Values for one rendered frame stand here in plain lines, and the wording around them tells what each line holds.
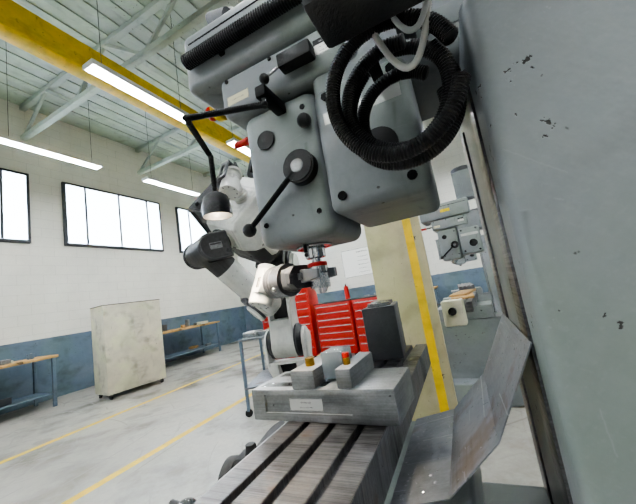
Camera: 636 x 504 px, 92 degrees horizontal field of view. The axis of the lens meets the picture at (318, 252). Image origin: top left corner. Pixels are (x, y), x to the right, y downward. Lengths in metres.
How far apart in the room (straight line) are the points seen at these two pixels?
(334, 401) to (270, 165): 0.52
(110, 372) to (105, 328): 0.75
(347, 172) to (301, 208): 0.12
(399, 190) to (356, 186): 0.08
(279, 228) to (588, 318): 0.51
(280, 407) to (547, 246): 0.61
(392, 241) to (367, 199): 1.87
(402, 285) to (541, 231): 2.02
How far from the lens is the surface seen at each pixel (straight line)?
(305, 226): 0.64
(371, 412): 0.69
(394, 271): 2.43
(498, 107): 0.48
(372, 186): 0.58
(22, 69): 8.71
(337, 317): 5.71
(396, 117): 0.61
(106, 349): 6.63
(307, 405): 0.75
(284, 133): 0.72
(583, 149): 0.47
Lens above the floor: 1.20
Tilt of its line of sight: 8 degrees up
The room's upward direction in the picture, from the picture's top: 9 degrees counter-clockwise
